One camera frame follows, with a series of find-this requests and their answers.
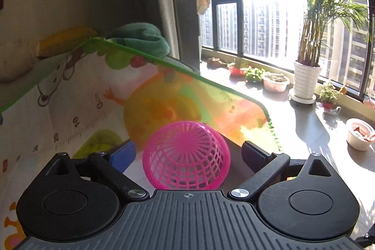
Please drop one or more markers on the grey sofa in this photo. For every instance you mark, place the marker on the grey sofa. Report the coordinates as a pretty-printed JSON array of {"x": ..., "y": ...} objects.
[{"x": 11, "y": 93}]

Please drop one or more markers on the white round pot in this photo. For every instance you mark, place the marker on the white round pot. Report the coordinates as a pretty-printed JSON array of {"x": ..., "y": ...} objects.
[{"x": 359, "y": 138}]

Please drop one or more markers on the printed cartoon play mat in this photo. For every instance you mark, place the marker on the printed cartoon play mat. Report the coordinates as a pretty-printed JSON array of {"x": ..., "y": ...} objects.
[{"x": 88, "y": 91}]

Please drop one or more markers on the brown clay pot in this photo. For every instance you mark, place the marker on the brown clay pot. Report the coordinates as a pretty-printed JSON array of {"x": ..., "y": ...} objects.
[{"x": 214, "y": 62}]

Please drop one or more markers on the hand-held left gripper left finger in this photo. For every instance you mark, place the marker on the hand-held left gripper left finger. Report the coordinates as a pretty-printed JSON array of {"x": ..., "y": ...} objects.
[{"x": 123, "y": 156}]

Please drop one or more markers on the small flowering plant red pot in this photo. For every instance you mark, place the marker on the small flowering plant red pot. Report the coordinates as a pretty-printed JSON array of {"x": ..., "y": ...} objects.
[{"x": 328, "y": 97}]

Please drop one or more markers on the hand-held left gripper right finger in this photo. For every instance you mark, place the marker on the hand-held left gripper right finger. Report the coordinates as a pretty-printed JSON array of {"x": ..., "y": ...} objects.
[{"x": 255, "y": 156}]

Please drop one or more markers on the small plant in red pot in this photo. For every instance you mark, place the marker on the small plant in red pot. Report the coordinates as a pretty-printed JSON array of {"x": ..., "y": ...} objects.
[{"x": 236, "y": 70}]

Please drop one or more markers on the grey curtain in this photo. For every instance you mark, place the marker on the grey curtain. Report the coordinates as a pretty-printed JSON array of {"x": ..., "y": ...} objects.
[{"x": 165, "y": 4}]

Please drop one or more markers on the pink plastic mesh basket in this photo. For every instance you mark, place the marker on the pink plastic mesh basket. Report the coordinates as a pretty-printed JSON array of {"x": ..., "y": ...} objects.
[{"x": 187, "y": 150}]

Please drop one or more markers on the potted palm in white pot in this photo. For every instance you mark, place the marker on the potted palm in white pot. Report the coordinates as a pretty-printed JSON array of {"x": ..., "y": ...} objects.
[{"x": 307, "y": 77}]

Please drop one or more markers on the long yellow pillow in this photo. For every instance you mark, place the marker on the long yellow pillow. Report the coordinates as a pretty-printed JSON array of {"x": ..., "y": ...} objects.
[{"x": 64, "y": 39}]

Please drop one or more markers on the black window frame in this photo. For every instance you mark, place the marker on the black window frame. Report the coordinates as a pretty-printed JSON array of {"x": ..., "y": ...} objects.
[{"x": 240, "y": 30}]

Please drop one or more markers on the leafy green plant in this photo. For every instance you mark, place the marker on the leafy green plant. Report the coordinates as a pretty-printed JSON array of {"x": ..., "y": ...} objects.
[{"x": 254, "y": 74}]

